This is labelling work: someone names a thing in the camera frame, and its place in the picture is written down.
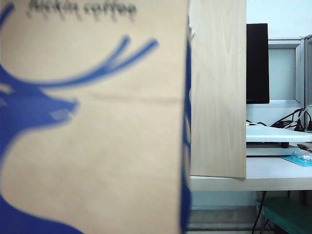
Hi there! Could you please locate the brown luckin coffee paper bag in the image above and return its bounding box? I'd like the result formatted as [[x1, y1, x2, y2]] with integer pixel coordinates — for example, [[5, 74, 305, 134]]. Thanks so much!
[[0, 0, 192, 234]]

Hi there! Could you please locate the clear plastic hook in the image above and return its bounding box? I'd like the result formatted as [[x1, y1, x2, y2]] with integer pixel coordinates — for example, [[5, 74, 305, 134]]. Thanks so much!
[[291, 152, 312, 163]]

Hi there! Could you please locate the light wooden board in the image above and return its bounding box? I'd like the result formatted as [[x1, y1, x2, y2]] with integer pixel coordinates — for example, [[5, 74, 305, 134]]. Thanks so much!
[[188, 0, 247, 181]]

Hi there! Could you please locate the black computer monitor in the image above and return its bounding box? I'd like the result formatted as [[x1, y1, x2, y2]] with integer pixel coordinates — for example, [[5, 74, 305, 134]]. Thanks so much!
[[246, 23, 270, 105]]

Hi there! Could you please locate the white laptop riser stand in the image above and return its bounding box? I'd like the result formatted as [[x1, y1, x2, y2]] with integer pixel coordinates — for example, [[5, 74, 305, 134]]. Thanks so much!
[[245, 123, 312, 156]]

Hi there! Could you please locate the teal cutting mat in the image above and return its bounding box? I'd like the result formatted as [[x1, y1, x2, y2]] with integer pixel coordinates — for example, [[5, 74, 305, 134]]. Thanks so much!
[[279, 153, 312, 169]]

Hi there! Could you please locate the black pen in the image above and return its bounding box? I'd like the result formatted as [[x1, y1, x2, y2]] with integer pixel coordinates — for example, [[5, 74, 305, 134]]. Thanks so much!
[[296, 143, 312, 153]]

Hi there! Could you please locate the green plastic bin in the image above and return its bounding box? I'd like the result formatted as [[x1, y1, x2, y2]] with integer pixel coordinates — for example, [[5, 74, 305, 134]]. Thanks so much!
[[255, 197, 312, 234]]

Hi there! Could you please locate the black power cable bundle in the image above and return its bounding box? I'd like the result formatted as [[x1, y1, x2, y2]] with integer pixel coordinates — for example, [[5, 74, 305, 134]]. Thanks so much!
[[270, 108, 312, 133]]

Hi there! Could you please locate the black cable under table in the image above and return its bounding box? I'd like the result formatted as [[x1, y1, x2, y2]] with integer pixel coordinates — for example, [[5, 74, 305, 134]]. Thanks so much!
[[251, 191, 268, 234]]

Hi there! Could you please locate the white cable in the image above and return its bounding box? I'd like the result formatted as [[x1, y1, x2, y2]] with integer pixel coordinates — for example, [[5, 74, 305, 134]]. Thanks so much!
[[297, 105, 312, 122]]

